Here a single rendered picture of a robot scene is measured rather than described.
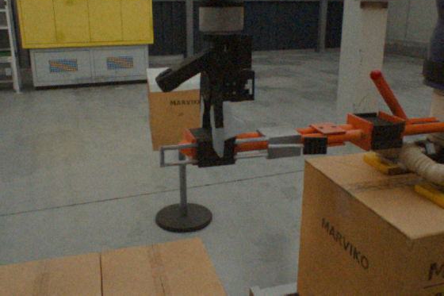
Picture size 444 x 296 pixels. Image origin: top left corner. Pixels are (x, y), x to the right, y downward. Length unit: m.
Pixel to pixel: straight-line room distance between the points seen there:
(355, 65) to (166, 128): 1.13
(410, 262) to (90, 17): 7.42
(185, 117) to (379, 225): 1.81
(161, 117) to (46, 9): 5.58
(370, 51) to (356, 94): 0.20
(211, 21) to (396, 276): 0.56
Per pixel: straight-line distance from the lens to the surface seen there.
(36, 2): 7.92
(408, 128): 0.96
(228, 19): 0.73
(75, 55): 8.02
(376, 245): 0.91
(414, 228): 0.85
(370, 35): 2.05
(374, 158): 1.12
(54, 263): 1.78
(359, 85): 2.06
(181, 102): 2.53
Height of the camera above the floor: 1.47
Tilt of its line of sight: 17 degrees down
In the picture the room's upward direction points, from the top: straight up
